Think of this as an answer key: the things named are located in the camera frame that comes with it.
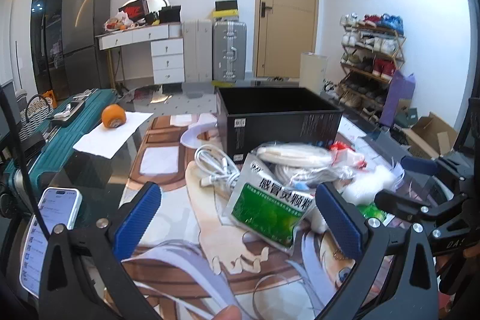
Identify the white smartphone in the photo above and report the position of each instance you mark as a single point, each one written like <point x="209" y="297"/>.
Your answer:
<point x="48" y="226"/>

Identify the black bag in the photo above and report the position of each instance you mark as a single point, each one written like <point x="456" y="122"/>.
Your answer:
<point x="170" y="14"/>

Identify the red and black shoe box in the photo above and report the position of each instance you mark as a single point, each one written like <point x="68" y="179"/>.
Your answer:
<point x="132" y="9"/>

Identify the silver suitcase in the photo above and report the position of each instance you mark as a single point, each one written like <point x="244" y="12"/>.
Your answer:
<point x="229" y="50"/>

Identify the green plastic packet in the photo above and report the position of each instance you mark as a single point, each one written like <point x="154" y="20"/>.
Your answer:
<point x="371" y="212"/>

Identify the plastic bag of food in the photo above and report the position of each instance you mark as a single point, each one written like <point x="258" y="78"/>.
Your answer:
<point x="117" y="23"/>

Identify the white desk with drawers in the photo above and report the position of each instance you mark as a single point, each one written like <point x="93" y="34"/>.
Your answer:
<point x="167" y="50"/>

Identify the patterned floor rug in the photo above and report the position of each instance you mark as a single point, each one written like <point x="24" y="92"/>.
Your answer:
<point x="187" y="100"/>

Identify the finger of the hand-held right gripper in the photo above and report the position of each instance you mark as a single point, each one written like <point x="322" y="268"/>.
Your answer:
<point x="420" y="166"/>
<point x="397" y="203"/>

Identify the person's left hand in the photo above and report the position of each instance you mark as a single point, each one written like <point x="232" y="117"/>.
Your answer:
<point x="227" y="314"/>

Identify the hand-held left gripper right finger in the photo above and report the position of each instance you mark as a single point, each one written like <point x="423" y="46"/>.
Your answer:
<point x="341" y="220"/>

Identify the white paper sheet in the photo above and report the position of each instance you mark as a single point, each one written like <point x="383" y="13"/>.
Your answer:
<point x="108" y="134"/>

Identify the white cabinet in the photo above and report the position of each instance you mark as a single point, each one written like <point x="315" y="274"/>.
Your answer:
<point x="20" y="24"/>

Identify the black glass cabinet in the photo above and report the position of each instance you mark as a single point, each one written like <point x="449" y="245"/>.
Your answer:
<point x="52" y="5"/>

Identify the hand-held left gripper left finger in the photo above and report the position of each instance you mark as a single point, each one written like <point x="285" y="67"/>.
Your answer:
<point x="138" y="220"/>

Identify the teal suitcase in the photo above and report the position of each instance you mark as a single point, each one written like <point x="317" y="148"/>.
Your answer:
<point x="56" y="151"/>

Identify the purple bag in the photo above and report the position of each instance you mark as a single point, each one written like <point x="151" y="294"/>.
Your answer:
<point x="397" y="98"/>

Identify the yellow and black box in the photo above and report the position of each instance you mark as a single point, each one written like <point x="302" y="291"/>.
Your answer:
<point x="226" y="9"/>

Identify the woven basket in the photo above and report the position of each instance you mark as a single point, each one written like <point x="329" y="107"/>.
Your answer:
<point x="35" y="113"/>

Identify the beige suitcase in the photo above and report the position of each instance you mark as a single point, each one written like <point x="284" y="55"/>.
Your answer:
<point x="197" y="50"/>

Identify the cardboard box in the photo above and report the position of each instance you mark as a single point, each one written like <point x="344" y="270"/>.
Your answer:
<point x="431" y="138"/>

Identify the grey fridge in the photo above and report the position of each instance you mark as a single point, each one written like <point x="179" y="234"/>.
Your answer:
<point x="84" y="27"/>

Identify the red and white plastic bag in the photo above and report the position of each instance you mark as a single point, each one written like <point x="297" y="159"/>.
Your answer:
<point x="345" y="155"/>

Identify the orange paper bag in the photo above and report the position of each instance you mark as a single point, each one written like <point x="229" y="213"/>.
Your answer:
<point x="49" y="99"/>

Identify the white trash bin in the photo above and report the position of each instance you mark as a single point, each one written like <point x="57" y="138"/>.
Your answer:
<point x="313" y="70"/>

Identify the orange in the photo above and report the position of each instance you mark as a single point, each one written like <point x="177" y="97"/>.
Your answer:
<point x="113" y="116"/>

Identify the green medicine packet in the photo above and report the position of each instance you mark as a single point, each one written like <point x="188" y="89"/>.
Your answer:
<point x="262" y="209"/>

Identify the wooden shoe rack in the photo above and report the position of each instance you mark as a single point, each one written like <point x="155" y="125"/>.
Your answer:
<point x="369" y="61"/>

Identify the wooden door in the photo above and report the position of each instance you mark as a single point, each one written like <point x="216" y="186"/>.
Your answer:
<point x="287" y="5"/>

